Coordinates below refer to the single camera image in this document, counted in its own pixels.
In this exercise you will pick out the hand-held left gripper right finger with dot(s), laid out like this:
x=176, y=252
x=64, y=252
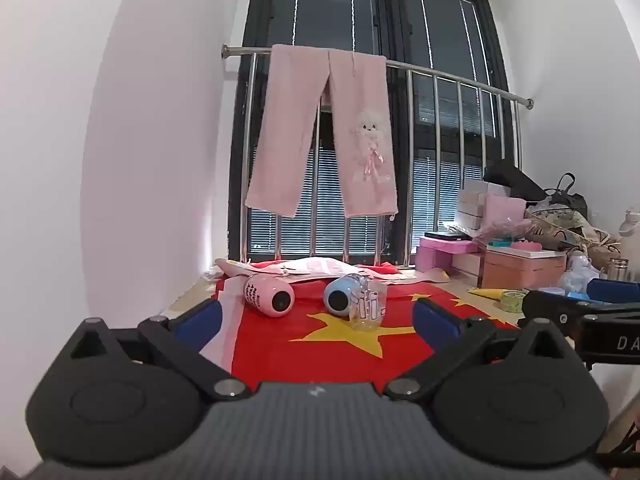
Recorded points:
x=436, y=319

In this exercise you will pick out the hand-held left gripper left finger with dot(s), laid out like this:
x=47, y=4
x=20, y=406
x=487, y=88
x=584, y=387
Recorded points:
x=199, y=321

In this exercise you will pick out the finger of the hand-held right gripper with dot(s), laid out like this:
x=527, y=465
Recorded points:
x=550, y=306
x=614, y=288

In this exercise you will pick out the pink bottle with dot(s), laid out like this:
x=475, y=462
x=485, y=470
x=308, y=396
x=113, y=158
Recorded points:
x=267, y=296

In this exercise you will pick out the blue bottle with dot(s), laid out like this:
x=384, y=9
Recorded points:
x=341, y=296

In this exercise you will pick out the clear glass cup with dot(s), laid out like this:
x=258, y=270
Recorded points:
x=371, y=307

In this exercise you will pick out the glass jar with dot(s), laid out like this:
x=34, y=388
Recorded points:
x=619, y=268

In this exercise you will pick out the clear plastic bag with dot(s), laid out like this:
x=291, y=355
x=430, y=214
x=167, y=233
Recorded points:
x=579, y=272

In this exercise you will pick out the green tape roll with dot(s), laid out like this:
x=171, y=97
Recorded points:
x=511, y=302

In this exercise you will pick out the pink box with white lid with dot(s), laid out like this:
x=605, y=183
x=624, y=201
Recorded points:
x=522, y=265

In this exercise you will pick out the white lamp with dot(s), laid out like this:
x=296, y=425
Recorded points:
x=631, y=222

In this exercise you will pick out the patterned tote bag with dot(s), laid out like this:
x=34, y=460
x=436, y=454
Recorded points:
x=565, y=227

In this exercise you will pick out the flat black case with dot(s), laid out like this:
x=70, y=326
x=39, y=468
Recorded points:
x=446, y=235

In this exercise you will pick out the black handbag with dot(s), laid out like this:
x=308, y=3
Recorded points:
x=567, y=200

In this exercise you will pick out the pink paper bag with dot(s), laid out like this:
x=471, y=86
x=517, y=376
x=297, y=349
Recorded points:
x=505, y=208

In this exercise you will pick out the stack of white boxes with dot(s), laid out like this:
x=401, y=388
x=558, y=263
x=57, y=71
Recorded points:
x=472, y=207

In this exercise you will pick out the red flag with yellow stars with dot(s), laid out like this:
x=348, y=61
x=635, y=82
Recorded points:
x=320, y=345

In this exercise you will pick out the pink pants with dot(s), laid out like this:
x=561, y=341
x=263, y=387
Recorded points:
x=350, y=130

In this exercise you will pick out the metal window railing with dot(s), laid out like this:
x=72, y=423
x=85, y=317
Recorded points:
x=425, y=77

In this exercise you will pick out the black framed window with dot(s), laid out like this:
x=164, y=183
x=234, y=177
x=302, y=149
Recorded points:
x=320, y=15

